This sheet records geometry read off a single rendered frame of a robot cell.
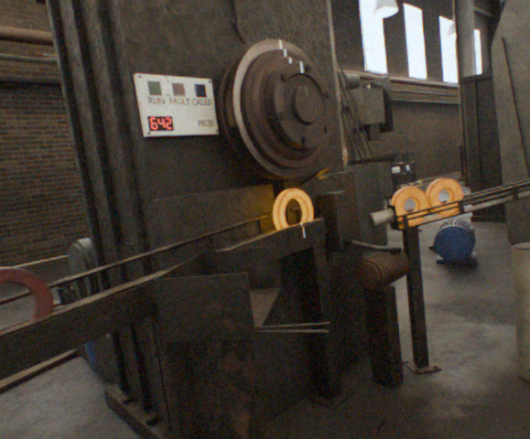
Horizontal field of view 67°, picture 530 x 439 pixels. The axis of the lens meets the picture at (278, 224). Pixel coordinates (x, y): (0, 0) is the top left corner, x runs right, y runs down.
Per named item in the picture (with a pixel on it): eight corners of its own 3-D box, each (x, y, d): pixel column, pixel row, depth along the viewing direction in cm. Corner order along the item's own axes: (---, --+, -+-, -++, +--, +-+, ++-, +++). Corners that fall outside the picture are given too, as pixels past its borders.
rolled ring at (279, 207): (310, 185, 150) (304, 186, 152) (275, 191, 137) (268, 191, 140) (316, 233, 152) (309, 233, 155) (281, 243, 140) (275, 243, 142)
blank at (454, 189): (421, 182, 166) (425, 182, 163) (455, 174, 168) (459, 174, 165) (427, 219, 168) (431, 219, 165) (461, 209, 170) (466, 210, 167)
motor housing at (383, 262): (364, 384, 165) (351, 258, 158) (393, 362, 180) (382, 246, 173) (393, 394, 155) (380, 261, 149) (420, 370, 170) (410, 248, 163)
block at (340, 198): (320, 251, 166) (314, 194, 163) (332, 247, 172) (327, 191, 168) (340, 252, 158) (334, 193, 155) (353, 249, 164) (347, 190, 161)
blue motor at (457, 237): (433, 268, 318) (430, 226, 313) (440, 251, 368) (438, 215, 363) (477, 268, 304) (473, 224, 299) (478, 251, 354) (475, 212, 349)
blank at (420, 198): (386, 191, 164) (390, 191, 161) (421, 182, 166) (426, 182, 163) (394, 227, 167) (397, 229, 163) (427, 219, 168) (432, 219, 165)
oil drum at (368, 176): (322, 251, 439) (313, 169, 428) (354, 240, 479) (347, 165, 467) (368, 254, 395) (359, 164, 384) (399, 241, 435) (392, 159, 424)
